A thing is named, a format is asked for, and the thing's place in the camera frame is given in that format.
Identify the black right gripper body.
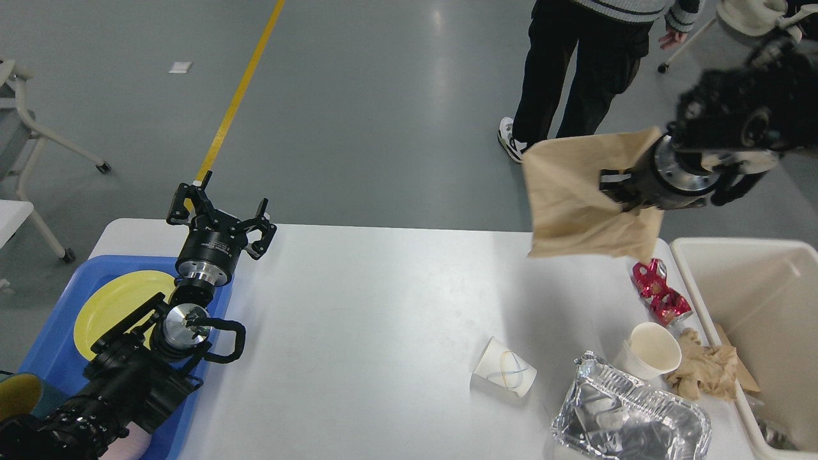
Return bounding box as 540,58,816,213
630,135,721,210

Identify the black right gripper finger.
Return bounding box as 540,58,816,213
599,169,646,213

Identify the teal mug yellow inside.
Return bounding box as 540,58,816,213
1,373,45,421

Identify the yellow plastic plate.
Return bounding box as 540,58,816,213
73,270,174,362

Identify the crushed red can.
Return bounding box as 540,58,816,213
631,258,693,327

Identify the beige plastic bin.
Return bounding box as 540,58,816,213
671,238,817,459

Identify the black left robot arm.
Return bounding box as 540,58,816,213
2,171,277,459

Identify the person in black trousers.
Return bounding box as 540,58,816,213
498,1,703,164

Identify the aluminium foil tray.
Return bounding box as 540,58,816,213
552,350,712,459

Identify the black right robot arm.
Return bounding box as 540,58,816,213
599,34,817,211

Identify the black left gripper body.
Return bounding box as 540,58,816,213
175,213,248,285

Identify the crumpled brown paper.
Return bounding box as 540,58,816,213
663,327,762,401

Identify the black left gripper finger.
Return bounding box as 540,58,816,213
229,198,277,260
167,170,220,227

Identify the white folding table frame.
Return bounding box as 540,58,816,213
1,60,112,264

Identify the white paper cup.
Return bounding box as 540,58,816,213
613,321,683,380
472,337,538,398

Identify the brown paper bag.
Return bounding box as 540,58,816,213
522,127,663,263

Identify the white office chair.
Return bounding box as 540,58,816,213
657,1,817,75

